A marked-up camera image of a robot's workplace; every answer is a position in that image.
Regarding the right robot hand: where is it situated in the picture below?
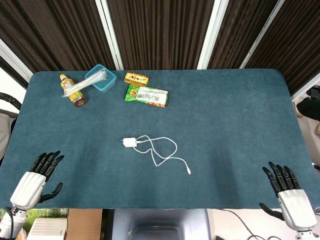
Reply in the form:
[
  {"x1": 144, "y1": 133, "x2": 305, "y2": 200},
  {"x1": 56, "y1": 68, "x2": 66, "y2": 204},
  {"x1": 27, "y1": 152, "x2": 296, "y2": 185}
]
[{"x1": 258, "y1": 161, "x2": 318, "y2": 231}]

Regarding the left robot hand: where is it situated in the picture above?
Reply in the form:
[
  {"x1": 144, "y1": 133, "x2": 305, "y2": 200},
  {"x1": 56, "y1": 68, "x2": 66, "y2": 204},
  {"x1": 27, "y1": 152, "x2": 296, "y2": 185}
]
[{"x1": 9, "y1": 150, "x2": 65, "y2": 210}]

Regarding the white power adapter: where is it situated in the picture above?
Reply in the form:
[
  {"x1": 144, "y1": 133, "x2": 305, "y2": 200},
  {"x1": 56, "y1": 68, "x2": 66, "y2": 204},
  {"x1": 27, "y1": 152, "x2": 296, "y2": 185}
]
[{"x1": 120, "y1": 137, "x2": 138, "y2": 149}]

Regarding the white charger with cable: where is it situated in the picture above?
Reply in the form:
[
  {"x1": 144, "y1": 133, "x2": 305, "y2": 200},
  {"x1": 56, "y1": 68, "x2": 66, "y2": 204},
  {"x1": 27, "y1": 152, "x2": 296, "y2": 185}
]
[{"x1": 132, "y1": 135, "x2": 193, "y2": 176}]

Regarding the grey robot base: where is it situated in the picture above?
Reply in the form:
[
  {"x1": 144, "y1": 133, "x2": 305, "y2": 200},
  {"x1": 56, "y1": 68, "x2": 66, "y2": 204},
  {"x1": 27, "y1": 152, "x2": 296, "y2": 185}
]
[{"x1": 111, "y1": 208, "x2": 212, "y2": 240}]

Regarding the green printed box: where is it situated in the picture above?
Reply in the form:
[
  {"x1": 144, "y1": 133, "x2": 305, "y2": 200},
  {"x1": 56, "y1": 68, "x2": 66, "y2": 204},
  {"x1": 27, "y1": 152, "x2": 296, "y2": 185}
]
[{"x1": 0, "y1": 208, "x2": 70, "y2": 227}]

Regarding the brown cardboard box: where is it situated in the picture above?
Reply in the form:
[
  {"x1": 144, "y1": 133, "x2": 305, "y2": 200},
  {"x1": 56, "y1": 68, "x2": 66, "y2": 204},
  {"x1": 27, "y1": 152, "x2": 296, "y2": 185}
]
[{"x1": 65, "y1": 208, "x2": 104, "y2": 240}]

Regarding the black chair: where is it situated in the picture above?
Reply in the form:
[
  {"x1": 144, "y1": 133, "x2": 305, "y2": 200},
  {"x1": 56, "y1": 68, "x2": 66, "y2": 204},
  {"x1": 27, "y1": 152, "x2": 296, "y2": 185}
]
[{"x1": 0, "y1": 91, "x2": 22, "y2": 111}]

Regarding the black bag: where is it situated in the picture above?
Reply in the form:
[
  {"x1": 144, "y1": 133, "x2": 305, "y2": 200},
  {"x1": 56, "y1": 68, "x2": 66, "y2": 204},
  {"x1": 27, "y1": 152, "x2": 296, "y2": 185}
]
[{"x1": 296, "y1": 98, "x2": 320, "y2": 119}]

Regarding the teal tablecloth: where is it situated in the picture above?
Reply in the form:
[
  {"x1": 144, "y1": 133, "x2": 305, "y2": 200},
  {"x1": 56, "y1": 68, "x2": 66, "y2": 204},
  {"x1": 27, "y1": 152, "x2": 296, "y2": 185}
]
[{"x1": 0, "y1": 68, "x2": 320, "y2": 210}]

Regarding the yellow label drink bottle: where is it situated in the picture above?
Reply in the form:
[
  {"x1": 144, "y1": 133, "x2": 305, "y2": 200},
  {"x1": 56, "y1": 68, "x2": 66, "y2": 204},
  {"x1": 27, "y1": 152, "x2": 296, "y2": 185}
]
[{"x1": 59, "y1": 73, "x2": 88, "y2": 108}]

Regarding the blue clear plastic container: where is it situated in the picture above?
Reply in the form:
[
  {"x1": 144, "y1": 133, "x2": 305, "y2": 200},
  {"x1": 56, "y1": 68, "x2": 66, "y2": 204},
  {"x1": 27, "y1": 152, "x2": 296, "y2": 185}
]
[{"x1": 84, "y1": 63, "x2": 117, "y2": 93}]

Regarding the green snack packet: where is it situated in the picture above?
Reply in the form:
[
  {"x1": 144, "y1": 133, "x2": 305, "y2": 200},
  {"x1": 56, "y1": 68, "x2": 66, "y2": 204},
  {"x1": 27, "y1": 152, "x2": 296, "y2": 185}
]
[{"x1": 124, "y1": 83, "x2": 169, "y2": 108}]

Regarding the red yellow small box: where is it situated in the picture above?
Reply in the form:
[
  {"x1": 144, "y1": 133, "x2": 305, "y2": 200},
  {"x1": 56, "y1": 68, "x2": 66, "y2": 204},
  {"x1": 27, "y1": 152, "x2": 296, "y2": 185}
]
[{"x1": 124, "y1": 71, "x2": 151, "y2": 86}]

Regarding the dark brown curtain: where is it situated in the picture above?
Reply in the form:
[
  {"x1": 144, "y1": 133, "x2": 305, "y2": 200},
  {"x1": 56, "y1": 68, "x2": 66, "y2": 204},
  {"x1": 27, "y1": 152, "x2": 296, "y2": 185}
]
[
  {"x1": 207, "y1": 0, "x2": 279, "y2": 70},
  {"x1": 0, "y1": 0, "x2": 116, "y2": 89},
  {"x1": 106, "y1": 0, "x2": 215, "y2": 71},
  {"x1": 246, "y1": 0, "x2": 320, "y2": 96}
]

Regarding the thin black wire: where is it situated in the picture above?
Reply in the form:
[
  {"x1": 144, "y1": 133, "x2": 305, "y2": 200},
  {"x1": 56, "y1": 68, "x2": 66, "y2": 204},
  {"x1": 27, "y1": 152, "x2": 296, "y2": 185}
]
[{"x1": 222, "y1": 209, "x2": 297, "y2": 240}]

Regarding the white partition post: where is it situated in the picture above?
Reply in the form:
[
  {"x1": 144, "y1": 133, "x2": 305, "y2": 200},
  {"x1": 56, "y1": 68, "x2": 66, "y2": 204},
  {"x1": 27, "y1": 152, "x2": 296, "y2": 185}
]
[
  {"x1": 94, "y1": 0, "x2": 125, "y2": 71},
  {"x1": 0, "y1": 38, "x2": 34, "y2": 84},
  {"x1": 239, "y1": 0, "x2": 286, "y2": 69},
  {"x1": 196, "y1": 0, "x2": 223, "y2": 70},
  {"x1": 291, "y1": 72, "x2": 320, "y2": 101}
]

